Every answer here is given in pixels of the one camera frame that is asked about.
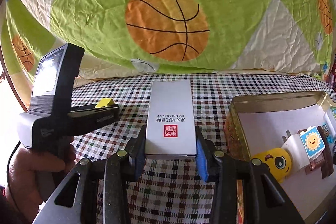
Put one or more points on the clear green-label floss box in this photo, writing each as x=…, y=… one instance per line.
x=329, y=125

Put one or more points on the white box red seal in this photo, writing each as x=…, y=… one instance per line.
x=170, y=127

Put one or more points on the green basketball bedsheet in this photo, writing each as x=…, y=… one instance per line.
x=130, y=37

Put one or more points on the large white charger block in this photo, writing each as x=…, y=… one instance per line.
x=293, y=145

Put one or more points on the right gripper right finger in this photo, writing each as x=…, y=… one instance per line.
x=264, y=200

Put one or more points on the yellow emoji toy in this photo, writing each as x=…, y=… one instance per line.
x=278, y=162

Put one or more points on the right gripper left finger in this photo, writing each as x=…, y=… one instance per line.
x=75, y=199

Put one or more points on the small yellow cube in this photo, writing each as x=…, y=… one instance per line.
x=104, y=102

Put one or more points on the blue cartoon card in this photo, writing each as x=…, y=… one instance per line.
x=312, y=142

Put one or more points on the person's left hand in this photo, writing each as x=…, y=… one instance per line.
x=22, y=191

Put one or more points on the red patterned cloth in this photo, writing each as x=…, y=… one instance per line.
x=331, y=78

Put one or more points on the small wooden framed box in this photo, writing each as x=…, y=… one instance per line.
x=324, y=161

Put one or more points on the gold metal tin box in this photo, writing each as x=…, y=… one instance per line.
x=258, y=123

